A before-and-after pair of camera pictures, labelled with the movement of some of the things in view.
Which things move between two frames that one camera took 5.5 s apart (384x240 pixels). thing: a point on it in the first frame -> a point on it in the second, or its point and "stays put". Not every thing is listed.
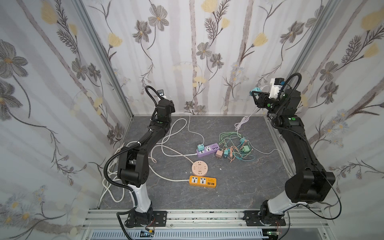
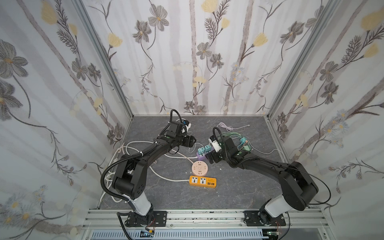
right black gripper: (262, 98) -> (213, 154)
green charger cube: (246, 148) stays put
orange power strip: (202, 181) stays put
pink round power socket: (199, 168) stays put
